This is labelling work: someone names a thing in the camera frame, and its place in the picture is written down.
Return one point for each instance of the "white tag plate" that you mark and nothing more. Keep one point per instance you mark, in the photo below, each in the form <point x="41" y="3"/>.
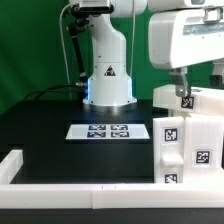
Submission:
<point x="107" y="131"/>

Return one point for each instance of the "white cabinet body box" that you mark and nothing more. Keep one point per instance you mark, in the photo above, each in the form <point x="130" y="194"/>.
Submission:
<point x="188" y="149"/>

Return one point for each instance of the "white cabinet top block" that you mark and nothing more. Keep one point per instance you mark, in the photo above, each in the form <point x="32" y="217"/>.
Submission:
<point x="203" y="101"/>

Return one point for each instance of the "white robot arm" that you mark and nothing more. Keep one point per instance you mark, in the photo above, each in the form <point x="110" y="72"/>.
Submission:
<point x="109" y="87"/>

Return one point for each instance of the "white door panel with handle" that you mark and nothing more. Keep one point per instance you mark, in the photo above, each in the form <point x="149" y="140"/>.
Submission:
<point x="203" y="145"/>

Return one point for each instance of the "small white door panel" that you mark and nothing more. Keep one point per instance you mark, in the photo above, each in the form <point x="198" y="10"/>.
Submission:
<point x="168" y="135"/>

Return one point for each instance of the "white U-shaped frame fence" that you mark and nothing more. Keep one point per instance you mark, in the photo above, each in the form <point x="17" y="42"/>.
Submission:
<point x="101" y="196"/>

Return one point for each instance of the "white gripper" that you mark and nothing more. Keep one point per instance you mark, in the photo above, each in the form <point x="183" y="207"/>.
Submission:
<point x="182" y="38"/>

